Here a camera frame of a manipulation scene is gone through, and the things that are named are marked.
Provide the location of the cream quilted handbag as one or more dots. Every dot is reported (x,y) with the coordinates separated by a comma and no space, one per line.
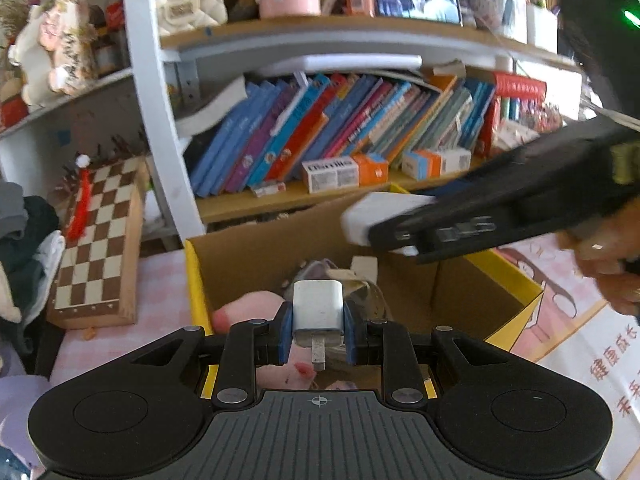
(175,16)

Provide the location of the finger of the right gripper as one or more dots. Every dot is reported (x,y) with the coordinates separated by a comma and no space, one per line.
(570,179)

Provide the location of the plush bunny doll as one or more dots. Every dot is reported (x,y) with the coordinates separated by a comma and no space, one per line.
(54,53)

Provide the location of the stack of papers and books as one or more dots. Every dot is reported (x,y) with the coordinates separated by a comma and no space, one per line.
(512,110)

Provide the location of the yellow cardboard box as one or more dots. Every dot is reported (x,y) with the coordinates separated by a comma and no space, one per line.
(244,271)

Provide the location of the pink cartoon desk mat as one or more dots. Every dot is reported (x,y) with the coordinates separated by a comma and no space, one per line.
(572,331)

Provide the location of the small white charger plug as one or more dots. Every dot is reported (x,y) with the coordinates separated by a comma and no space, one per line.
(318,318)

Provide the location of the wooden chess board box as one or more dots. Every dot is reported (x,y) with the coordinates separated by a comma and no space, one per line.
(96,282)

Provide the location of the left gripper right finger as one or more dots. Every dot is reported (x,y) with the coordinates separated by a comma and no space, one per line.
(388,345)

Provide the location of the orange white toothpaste box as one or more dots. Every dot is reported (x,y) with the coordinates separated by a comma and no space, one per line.
(336,173)

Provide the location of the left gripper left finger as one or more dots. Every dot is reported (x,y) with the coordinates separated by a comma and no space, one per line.
(249,345)

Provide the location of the white power bank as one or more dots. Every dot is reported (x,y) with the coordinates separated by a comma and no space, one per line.
(375,208)

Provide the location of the row of leaning books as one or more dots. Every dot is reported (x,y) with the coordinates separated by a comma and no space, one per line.
(258,132)

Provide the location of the white bookshelf frame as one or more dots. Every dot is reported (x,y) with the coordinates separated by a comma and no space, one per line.
(229,50)

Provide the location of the orange white small box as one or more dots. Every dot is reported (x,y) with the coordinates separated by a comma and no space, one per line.
(426,164)

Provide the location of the smartphone on shelf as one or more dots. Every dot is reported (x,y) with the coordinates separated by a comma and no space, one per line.
(444,11)

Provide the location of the pink plush paw toy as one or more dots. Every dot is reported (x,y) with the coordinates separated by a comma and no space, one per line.
(297,372)

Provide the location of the pile of clothes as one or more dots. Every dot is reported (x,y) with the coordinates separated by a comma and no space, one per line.
(30,237)

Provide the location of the red tassel ornament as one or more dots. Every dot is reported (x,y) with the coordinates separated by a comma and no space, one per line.
(78,222)

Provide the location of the person's right hand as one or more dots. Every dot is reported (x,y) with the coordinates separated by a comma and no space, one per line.
(601,257)

